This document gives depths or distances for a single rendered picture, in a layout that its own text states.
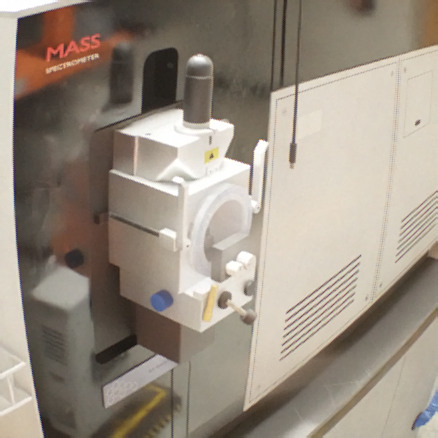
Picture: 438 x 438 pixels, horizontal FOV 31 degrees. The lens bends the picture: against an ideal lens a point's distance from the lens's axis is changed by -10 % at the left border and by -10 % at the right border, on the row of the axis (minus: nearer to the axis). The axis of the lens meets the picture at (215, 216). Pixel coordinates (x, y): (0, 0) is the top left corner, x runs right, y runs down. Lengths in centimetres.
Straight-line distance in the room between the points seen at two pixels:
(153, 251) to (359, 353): 75
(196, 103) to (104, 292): 21
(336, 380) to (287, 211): 41
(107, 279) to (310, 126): 37
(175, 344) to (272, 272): 28
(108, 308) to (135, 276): 6
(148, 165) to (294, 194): 35
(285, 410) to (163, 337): 49
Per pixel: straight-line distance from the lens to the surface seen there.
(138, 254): 80
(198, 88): 75
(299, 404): 133
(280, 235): 108
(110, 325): 87
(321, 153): 112
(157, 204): 76
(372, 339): 152
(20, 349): 77
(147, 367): 93
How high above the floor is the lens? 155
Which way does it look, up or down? 25 degrees down
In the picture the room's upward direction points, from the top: 3 degrees clockwise
